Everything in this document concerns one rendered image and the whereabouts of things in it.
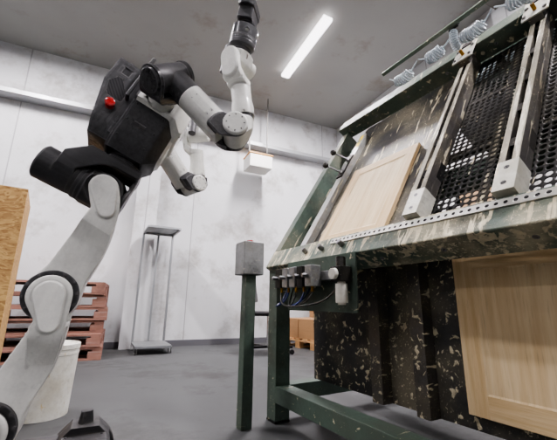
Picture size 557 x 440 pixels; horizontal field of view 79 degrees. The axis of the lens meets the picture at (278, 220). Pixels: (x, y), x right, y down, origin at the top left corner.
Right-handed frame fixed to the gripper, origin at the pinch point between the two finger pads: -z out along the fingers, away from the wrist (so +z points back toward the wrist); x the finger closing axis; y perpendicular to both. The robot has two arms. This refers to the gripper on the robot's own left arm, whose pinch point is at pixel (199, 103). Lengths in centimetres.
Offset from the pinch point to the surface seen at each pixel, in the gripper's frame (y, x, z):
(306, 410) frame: -69, 16, 142
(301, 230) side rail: -81, 16, 45
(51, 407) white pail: -27, -109, 135
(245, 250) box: -47, -2, 67
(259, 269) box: -56, 1, 75
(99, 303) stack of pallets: -130, -252, 33
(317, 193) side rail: -86, 27, 18
